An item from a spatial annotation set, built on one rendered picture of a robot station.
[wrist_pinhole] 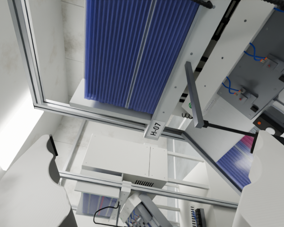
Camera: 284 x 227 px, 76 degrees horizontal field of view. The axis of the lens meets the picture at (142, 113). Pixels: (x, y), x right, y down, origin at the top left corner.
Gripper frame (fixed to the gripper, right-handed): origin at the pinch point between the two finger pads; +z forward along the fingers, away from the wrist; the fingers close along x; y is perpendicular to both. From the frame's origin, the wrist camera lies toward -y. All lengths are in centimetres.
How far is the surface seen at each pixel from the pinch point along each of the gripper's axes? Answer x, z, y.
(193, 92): 10.9, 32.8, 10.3
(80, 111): -33, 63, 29
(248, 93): 28, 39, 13
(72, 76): -195, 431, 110
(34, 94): -49, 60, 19
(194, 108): 10.1, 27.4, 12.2
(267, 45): 30.2, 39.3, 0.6
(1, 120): -199, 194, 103
